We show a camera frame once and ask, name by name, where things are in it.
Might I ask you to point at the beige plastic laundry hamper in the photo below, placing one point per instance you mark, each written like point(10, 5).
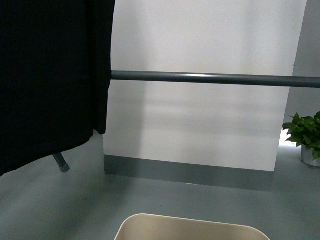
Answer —
point(157, 227)

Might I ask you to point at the grey clothes rack leg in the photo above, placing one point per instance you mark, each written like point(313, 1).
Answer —
point(63, 165)

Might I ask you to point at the black hanging garment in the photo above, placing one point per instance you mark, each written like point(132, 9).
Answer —
point(55, 73)

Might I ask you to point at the green potted plant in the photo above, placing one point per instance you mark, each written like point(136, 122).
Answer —
point(305, 131)

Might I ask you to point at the white plant pot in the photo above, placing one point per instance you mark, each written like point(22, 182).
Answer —
point(307, 157)

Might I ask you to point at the grey clothes rack rail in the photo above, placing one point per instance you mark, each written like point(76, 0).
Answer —
point(215, 78)

